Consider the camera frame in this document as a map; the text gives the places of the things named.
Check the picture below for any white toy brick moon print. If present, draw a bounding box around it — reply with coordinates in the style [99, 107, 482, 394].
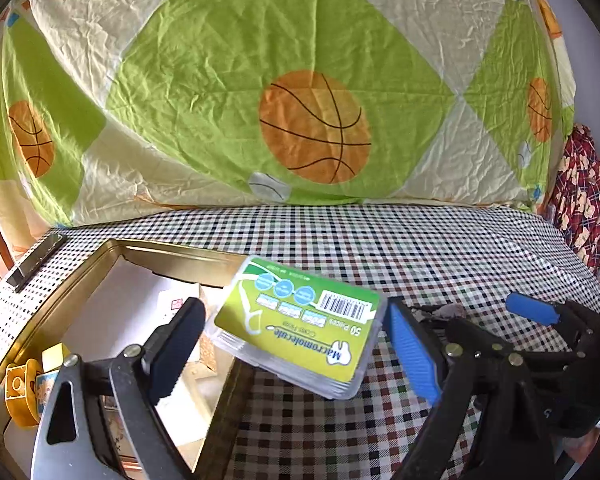
[34, 370, 62, 412]

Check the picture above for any black remote control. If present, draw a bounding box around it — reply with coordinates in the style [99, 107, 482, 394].
[6, 232, 66, 294]

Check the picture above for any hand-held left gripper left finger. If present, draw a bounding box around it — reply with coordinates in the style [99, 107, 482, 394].
[30, 296, 207, 480]

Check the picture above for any yellow toy brick with face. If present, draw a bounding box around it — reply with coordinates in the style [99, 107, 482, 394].
[4, 357, 44, 428]

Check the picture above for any clear plastic floss pick box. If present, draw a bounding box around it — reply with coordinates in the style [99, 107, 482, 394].
[202, 255, 387, 401]

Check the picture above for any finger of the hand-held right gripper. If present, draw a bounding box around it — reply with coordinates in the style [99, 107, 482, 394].
[411, 302, 511, 358]
[505, 292, 588, 331]

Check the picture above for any basketball print bed sheet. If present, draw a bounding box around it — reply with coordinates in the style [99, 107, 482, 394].
[0, 0, 578, 257]

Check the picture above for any gold metal tin box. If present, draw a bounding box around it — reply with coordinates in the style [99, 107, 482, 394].
[0, 238, 261, 480]

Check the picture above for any white card box red label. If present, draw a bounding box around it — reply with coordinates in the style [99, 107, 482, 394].
[152, 285, 226, 377]

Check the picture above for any small yellow toy block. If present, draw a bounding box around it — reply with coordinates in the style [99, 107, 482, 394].
[41, 344, 72, 377]

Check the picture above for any red plaid bear print cloth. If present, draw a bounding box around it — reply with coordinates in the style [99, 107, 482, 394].
[540, 122, 600, 267]

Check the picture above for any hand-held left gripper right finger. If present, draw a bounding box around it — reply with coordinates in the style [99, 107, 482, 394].
[384, 296, 548, 480]

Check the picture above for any checkered tablecloth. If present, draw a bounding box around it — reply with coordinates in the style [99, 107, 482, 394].
[0, 205, 600, 480]

